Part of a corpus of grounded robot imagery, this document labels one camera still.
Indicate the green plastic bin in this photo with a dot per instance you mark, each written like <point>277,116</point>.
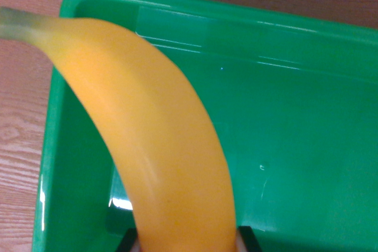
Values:
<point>295,131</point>

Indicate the yellow banana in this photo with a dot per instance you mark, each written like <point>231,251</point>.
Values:
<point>165,145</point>

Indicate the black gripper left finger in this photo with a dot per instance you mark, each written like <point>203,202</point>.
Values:
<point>128,241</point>

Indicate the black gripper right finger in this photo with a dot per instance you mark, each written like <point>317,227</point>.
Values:
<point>249,240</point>

